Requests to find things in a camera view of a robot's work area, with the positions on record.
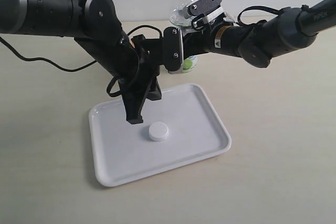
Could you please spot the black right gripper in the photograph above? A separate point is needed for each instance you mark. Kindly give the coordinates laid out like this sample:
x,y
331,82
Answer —
x,y
218,36

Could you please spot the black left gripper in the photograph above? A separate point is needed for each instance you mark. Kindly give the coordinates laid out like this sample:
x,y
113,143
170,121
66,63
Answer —
x,y
137,79

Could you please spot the white bottle cap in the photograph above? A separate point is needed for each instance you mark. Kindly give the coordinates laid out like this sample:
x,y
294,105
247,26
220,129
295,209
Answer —
x,y
158,131

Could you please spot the clear plastic drink bottle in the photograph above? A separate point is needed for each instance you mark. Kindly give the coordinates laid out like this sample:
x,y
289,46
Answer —
x,y
178,16

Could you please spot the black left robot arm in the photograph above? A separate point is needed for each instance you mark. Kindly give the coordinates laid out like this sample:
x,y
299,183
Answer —
x,y
95,27

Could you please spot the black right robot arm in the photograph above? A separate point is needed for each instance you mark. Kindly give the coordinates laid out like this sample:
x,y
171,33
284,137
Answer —
x,y
257,43

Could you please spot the white rectangular plastic tray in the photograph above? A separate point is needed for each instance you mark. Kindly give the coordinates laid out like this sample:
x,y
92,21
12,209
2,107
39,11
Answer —
x,y
180,129

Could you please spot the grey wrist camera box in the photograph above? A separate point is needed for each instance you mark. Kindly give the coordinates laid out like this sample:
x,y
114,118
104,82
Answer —
x,y
200,8

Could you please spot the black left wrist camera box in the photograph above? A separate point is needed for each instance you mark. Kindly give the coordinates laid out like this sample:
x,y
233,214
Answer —
x,y
173,55

